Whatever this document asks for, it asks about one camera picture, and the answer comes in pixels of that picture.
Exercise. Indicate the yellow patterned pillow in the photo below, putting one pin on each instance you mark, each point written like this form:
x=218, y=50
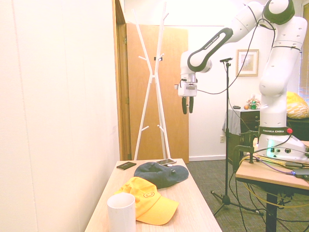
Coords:
x=298, y=106

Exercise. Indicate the window blinds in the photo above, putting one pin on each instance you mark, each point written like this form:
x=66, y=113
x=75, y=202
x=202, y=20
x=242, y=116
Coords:
x=304, y=60

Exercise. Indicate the white wall outlet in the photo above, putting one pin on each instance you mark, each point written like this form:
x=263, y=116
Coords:
x=222, y=139

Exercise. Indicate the brown wooden door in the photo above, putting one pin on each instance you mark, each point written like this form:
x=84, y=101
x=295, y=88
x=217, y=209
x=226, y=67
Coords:
x=173, y=125

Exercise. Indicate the black C-clamp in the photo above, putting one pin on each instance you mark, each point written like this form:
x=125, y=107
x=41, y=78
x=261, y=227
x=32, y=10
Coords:
x=245, y=139

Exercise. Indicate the wooden door frame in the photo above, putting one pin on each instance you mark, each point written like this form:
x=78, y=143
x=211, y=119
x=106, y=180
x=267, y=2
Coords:
x=120, y=96

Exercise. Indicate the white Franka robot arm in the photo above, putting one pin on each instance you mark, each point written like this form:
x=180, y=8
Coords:
x=272, y=79

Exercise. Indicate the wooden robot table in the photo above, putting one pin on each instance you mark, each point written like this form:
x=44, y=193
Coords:
x=256, y=172

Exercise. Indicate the black box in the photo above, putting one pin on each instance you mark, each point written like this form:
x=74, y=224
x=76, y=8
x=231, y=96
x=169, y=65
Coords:
x=301, y=172

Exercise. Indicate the small black camera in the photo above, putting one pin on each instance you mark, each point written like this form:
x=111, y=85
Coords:
x=158, y=58

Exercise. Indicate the black camera on stand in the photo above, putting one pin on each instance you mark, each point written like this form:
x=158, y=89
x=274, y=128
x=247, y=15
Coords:
x=226, y=59

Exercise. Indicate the dark wooden dresser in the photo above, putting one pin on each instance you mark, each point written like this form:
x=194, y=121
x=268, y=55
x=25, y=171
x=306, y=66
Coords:
x=248, y=120

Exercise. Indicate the dark blue cap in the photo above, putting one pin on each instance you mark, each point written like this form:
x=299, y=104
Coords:
x=157, y=175

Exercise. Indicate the pale flower decoration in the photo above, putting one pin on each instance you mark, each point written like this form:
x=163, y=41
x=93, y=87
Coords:
x=253, y=98

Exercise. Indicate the white cylindrical cup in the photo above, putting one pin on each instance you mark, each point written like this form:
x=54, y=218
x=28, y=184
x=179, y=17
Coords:
x=122, y=213

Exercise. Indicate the framed wall picture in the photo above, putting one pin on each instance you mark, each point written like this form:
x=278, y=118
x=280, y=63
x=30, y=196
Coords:
x=247, y=62

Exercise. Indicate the grey cloth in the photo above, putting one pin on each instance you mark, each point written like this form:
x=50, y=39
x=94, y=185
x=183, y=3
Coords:
x=233, y=120

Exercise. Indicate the black tripod stand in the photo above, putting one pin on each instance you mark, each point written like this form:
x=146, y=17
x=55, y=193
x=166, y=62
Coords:
x=227, y=145

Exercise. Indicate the white wooden coat rack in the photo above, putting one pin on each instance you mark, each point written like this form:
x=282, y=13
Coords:
x=152, y=79

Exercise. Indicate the orange fruit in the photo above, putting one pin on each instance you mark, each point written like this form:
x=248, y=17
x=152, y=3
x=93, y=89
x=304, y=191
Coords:
x=246, y=106

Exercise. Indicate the black shallow bowl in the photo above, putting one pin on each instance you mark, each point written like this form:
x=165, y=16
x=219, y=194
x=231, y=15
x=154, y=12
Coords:
x=236, y=106

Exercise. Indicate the yellow cap with smiley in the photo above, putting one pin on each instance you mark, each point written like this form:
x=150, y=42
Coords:
x=147, y=200

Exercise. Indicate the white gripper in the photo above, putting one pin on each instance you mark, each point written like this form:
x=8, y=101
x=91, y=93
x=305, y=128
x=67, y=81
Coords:
x=190, y=90

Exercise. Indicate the white smartphone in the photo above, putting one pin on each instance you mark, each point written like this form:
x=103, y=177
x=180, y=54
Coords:
x=165, y=162

